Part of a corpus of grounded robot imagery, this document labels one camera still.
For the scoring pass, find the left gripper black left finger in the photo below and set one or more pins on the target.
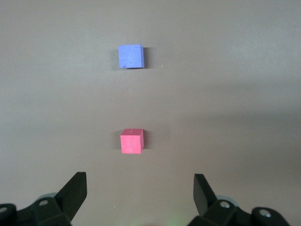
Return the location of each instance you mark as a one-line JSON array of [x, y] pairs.
[[68, 200]]

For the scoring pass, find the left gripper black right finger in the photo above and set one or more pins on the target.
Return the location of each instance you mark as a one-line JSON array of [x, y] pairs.
[[207, 202]]

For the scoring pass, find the red foam cube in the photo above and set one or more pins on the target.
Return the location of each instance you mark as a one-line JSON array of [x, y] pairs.
[[131, 142]]

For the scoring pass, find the brown table mat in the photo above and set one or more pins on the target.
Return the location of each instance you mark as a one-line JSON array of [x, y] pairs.
[[211, 106]]

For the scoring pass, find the purple foam cube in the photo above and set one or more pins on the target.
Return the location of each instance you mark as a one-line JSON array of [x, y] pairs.
[[130, 56]]

